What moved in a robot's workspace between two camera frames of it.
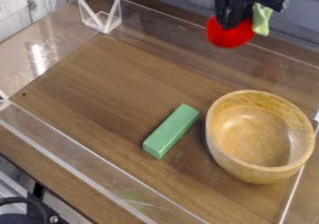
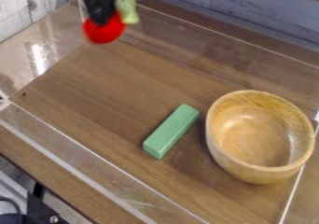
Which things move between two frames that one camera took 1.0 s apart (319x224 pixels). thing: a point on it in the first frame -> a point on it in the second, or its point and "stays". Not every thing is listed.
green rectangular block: [171, 132] stays
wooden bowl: [260, 136] stays
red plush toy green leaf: [235, 36] -> [110, 32]
